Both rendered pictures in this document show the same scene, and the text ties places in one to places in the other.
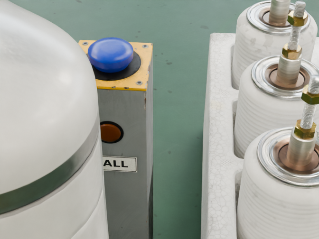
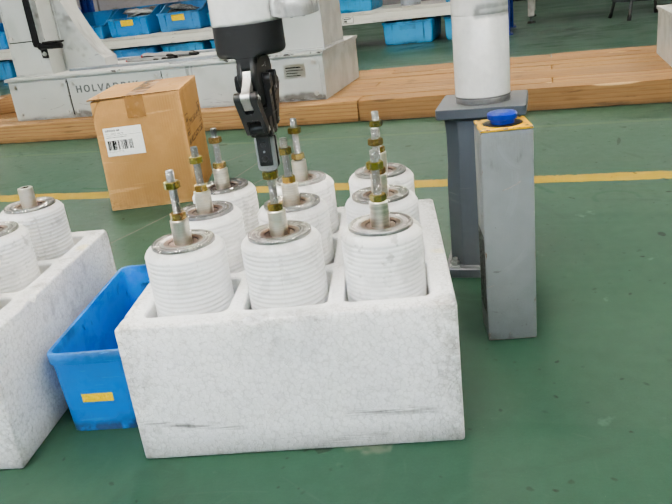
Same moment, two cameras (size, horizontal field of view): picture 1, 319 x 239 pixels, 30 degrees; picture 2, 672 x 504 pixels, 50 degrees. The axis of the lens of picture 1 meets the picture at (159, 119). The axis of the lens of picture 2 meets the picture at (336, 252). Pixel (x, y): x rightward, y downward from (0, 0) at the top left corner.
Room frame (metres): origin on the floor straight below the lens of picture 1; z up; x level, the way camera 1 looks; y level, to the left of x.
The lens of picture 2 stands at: (1.41, -0.17, 0.53)
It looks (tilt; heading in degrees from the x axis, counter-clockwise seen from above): 21 degrees down; 182
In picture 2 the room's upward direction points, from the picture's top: 7 degrees counter-clockwise
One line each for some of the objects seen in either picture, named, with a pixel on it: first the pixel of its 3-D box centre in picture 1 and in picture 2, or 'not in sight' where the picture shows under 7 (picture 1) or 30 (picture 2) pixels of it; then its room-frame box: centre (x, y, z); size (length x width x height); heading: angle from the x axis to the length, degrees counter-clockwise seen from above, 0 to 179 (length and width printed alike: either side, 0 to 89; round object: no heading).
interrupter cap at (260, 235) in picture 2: not in sight; (279, 233); (0.61, -0.26, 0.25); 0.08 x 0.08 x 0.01
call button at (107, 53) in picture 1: (110, 57); (502, 118); (0.44, 0.04, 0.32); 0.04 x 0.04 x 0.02
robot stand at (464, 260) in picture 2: not in sight; (486, 184); (0.17, 0.07, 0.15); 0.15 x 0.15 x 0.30; 74
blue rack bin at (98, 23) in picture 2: not in sight; (98, 24); (-4.97, -2.15, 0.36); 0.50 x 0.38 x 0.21; 165
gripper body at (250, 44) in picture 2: not in sight; (253, 61); (0.61, -0.26, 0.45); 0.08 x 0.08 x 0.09
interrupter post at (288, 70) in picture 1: (288, 67); (379, 185); (0.50, -0.13, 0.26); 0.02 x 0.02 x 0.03
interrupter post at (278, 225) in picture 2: not in sight; (278, 222); (0.61, -0.26, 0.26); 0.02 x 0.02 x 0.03
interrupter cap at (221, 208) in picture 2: not in sight; (205, 211); (0.48, -0.37, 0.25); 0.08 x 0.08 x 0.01
